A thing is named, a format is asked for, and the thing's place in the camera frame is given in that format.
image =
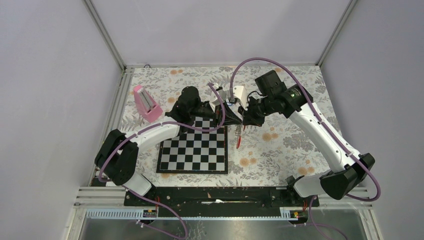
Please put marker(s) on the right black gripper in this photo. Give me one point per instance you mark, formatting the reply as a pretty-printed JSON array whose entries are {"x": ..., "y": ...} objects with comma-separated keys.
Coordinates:
[{"x": 249, "y": 119}]

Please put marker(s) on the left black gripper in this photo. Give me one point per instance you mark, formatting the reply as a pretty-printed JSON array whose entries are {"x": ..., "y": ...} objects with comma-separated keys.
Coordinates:
[{"x": 230, "y": 118}]

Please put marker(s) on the keyring with red fob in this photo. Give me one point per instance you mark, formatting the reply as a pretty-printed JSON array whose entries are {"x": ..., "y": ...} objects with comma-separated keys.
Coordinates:
[{"x": 238, "y": 134}]

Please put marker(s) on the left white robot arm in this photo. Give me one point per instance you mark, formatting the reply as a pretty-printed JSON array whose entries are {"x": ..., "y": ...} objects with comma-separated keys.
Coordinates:
[{"x": 118, "y": 154}]

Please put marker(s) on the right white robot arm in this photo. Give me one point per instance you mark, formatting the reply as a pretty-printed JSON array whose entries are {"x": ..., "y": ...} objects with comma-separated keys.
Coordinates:
[{"x": 348, "y": 167}]

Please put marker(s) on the floral table mat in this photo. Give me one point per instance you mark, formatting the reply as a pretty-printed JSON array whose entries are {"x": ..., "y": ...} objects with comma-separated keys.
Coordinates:
[{"x": 267, "y": 155}]

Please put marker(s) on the black white chessboard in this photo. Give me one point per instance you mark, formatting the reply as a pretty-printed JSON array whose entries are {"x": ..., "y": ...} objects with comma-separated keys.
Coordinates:
[{"x": 195, "y": 152}]

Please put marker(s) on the pink metronome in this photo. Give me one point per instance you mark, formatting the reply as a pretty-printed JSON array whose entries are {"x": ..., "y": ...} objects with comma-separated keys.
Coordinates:
[{"x": 146, "y": 106}]

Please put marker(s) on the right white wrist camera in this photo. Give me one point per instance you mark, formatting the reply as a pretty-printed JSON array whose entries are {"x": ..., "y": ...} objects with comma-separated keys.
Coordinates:
[{"x": 239, "y": 96}]

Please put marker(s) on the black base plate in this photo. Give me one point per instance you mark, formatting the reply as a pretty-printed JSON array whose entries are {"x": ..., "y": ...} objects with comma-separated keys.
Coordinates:
[{"x": 215, "y": 202}]

